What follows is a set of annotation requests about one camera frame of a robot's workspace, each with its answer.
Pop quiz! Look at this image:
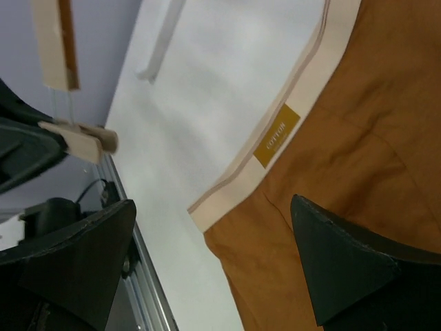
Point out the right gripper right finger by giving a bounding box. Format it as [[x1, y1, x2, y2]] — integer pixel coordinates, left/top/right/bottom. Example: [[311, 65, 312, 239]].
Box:
[[290, 195, 440, 330]]

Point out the wooden clip hanger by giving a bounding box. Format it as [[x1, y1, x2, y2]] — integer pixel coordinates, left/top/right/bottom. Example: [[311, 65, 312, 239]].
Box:
[[30, 0, 119, 164]]

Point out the white metal clothes rack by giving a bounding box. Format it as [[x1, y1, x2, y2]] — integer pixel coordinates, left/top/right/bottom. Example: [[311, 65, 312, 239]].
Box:
[[136, 0, 185, 83]]

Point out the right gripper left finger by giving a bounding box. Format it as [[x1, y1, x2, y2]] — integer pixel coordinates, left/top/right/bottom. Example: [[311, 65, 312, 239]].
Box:
[[1, 199, 136, 330]]

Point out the brown underwear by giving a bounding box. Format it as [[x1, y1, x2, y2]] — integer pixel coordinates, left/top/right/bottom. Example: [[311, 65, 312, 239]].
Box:
[[188, 1, 440, 330]]

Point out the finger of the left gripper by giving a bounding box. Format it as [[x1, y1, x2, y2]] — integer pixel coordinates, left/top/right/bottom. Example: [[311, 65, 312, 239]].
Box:
[[1, 82, 67, 193]]

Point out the aluminium mounting rail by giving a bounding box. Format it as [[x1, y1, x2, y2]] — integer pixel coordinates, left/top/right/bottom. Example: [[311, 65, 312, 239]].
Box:
[[94, 155, 178, 330]]

